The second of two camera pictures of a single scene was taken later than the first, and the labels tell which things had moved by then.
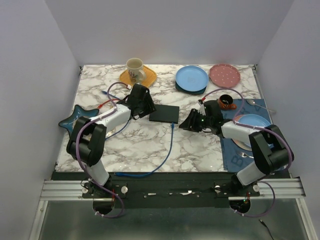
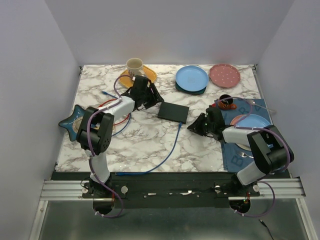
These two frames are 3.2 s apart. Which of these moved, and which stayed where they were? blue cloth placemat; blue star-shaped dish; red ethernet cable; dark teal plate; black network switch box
Moved: black network switch box
Stayed: dark teal plate; blue star-shaped dish; blue cloth placemat; red ethernet cable
